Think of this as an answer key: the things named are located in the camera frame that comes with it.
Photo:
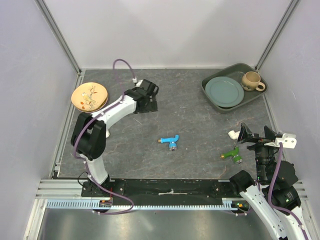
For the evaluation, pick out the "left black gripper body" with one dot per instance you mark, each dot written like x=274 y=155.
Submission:
x=150 y=106

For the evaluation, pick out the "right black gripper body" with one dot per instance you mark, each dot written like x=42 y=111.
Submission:
x=264 y=154

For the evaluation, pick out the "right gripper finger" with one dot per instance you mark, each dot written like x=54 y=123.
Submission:
x=246 y=135
x=271 y=135

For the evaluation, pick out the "blue water faucet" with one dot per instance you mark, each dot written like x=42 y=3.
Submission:
x=172 y=142

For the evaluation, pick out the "white pvc elbow left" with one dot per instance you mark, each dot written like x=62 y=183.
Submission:
x=107 y=134

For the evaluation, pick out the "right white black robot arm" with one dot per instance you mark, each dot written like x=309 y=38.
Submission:
x=272 y=195

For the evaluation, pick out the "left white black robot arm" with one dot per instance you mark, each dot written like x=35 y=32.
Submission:
x=92 y=129

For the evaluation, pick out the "white pvc elbow right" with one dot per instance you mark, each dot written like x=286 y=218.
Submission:
x=234 y=134

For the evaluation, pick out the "green water faucet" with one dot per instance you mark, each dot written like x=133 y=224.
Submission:
x=234 y=154

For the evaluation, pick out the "teal round plate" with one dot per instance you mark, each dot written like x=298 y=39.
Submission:
x=224 y=91

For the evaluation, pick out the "dark green rectangular tray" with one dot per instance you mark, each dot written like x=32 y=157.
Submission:
x=235 y=72

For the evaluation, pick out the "beige ceramic mug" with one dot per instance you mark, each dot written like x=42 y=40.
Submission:
x=251 y=81

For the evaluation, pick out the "orange bird pattern plate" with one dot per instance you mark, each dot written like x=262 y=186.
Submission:
x=89 y=97

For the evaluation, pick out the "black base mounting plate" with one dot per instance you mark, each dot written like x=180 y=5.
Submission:
x=163 y=191

